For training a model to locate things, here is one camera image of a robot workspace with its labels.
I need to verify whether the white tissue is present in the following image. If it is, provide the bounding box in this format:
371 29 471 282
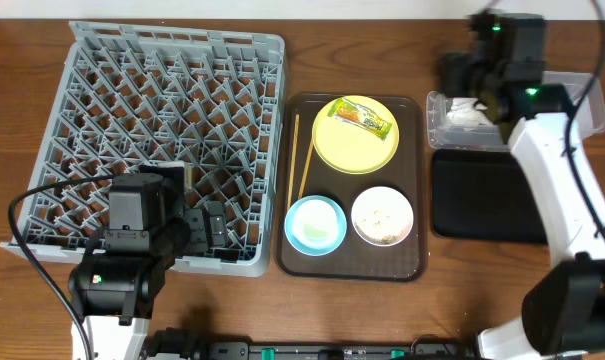
446 98 493 127

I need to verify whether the light blue bowl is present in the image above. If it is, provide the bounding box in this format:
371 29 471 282
284 195 348 257

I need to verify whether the green snack wrapper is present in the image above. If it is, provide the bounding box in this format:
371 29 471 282
328 97 392 140

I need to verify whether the white pink bowl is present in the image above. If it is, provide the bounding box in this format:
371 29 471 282
351 186 415 247

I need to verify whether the pile of rice scraps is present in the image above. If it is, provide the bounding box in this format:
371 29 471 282
358 209 402 241

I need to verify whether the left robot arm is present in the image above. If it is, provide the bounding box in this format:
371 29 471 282
68 166 225 359

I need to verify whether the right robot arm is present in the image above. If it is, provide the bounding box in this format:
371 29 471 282
437 8 605 359

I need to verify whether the clear plastic waste bin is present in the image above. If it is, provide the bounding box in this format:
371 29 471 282
426 81 605 152

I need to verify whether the right wooden chopstick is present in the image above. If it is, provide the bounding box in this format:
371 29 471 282
298 138 314 199

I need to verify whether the wooden chopstick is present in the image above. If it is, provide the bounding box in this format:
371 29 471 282
287 113 299 211
298 138 314 199

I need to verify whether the green food scrap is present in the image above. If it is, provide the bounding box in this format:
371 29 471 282
302 224 329 242

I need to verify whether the black rectangular tray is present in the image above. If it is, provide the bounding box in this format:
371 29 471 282
431 149 547 245

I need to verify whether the dark brown serving tray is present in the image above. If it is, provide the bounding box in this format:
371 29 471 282
275 93 428 283

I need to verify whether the left wooden chopstick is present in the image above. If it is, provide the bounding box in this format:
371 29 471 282
287 113 299 211

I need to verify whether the yellow round plate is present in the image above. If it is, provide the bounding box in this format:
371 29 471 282
311 95 400 175

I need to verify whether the grey plastic dish rack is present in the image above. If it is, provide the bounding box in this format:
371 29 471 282
18 21 287 277

